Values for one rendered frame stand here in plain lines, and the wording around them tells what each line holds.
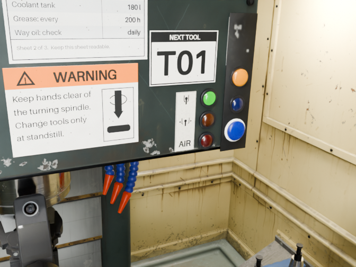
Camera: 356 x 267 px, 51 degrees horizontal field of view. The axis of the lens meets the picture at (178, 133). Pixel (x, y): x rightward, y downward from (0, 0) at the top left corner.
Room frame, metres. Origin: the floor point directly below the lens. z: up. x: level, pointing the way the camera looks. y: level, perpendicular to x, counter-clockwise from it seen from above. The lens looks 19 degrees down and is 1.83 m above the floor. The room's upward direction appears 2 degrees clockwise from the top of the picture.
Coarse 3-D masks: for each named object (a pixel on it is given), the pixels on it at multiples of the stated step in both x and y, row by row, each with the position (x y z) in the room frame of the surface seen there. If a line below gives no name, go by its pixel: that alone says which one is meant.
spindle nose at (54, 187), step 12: (12, 180) 0.52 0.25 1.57; (24, 180) 0.53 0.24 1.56; (36, 180) 0.54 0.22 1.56; (48, 180) 0.55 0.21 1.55; (60, 180) 0.57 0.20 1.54; (0, 192) 0.52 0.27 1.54; (12, 192) 0.52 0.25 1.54; (24, 192) 0.53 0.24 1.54; (36, 192) 0.53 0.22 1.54; (48, 192) 0.55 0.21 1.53; (60, 192) 0.57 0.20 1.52; (0, 204) 0.52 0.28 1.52; (12, 204) 0.52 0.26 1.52; (48, 204) 0.55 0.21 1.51
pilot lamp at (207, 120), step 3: (207, 114) 0.51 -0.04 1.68; (210, 114) 0.52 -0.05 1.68; (204, 117) 0.51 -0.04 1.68; (207, 117) 0.51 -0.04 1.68; (210, 117) 0.51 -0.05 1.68; (213, 117) 0.52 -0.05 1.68; (204, 120) 0.51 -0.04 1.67; (207, 120) 0.51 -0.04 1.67; (210, 120) 0.51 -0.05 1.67; (213, 120) 0.52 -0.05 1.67; (204, 123) 0.51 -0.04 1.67; (207, 123) 0.51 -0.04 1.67; (210, 123) 0.51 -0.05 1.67; (207, 126) 0.51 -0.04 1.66
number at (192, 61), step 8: (176, 48) 0.50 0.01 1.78; (184, 48) 0.50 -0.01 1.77; (192, 48) 0.51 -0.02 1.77; (200, 48) 0.51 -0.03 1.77; (208, 48) 0.52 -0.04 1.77; (176, 56) 0.50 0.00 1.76; (184, 56) 0.50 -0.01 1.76; (192, 56) 0.51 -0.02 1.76; (200, 56) 0.51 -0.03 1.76; (208, 56) 0.52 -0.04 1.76; (176, 64) 0.50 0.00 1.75; (184, 64) 0.50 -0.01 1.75; (192, 64) 0.51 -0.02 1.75; (200, 64) 0.51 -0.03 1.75; (208, 64) 0.52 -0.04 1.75; (176, 72) 0.50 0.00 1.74; (184, 72) 0.50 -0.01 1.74; (192, 72) 0.51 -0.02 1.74; (200, 72) 0.51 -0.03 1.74; (208, 72) 0.52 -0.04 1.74
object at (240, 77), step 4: (236, 72) 0.53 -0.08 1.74; (240, 72) 0.53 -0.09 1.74; (244, 72) 0.53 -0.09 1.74; (236, 76) 0.53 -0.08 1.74; (240, 76) 0.53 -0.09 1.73; (244, 76) 0.53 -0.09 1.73; (236, 80) 0.53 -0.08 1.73; (240, 80) 0.53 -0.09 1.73; (244, 80) 0.53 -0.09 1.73; (236, 84) 0.53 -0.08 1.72; (240, 84) 0.53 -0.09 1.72
